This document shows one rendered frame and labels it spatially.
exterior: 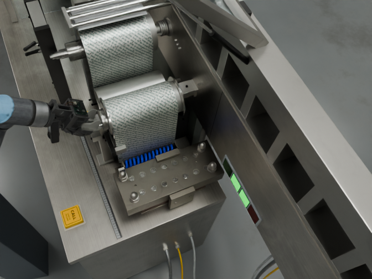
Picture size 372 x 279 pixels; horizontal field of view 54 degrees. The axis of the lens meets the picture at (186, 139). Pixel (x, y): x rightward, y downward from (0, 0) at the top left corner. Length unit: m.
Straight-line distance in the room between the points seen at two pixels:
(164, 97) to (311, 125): 0.57
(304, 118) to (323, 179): 0.14
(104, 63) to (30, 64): 0.68
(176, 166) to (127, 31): 0.53
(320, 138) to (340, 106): 2.37
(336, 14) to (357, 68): 0.67
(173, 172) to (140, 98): 0.34
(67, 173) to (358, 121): 2.33
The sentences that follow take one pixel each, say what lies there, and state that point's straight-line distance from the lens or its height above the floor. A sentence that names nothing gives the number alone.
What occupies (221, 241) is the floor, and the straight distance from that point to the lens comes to 2.42.
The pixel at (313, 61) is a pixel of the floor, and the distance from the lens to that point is 3.42.
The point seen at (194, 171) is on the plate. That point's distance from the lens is 1.42.
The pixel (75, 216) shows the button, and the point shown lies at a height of 0.92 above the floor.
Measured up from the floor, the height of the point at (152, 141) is 1.10.
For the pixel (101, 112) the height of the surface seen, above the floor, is 1.29.
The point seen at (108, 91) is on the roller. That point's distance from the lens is 1.36.
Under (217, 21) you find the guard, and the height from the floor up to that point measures 1.78.
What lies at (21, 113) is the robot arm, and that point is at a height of 1.47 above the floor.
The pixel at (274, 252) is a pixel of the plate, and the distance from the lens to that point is 1.23.
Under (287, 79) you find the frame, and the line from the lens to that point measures 0.91.
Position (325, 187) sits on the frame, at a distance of 0.85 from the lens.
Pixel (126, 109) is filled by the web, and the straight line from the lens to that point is 1.22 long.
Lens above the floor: 2.31
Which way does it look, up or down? 60 degrees down
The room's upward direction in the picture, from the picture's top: 10 degrees clockwise
